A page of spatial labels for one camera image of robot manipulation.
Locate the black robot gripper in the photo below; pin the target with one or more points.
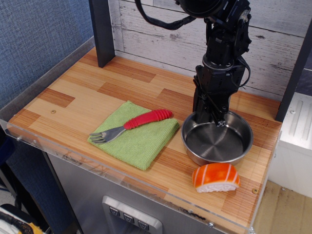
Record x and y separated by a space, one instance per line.
213 91

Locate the stainless steel pot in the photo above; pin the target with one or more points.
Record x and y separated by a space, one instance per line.
208 143

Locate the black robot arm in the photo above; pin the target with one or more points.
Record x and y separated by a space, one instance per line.
223 67

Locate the green folded cloth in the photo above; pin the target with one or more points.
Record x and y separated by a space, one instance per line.
137 147

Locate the orange salmon sushi toy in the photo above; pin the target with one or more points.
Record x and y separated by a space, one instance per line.
216 177

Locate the white aluminium side block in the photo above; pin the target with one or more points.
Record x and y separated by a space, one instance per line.
297 125

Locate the silver button control panel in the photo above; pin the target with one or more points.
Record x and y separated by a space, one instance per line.
123 218

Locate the stainless steel cabinet front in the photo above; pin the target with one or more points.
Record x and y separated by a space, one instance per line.
85 188

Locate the clear acrylic table guard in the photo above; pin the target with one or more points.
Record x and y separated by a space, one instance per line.
169 177

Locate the yellow black bag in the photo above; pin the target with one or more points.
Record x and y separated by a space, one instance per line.
16 226

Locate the black right frame post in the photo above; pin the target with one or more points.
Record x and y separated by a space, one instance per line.
296 74

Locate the black frame post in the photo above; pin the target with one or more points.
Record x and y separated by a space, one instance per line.
296 74
102 28

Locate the red handled metal fork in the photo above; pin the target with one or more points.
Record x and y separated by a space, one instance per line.
112 134

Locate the black left frame post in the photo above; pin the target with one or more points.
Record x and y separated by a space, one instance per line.
102 28

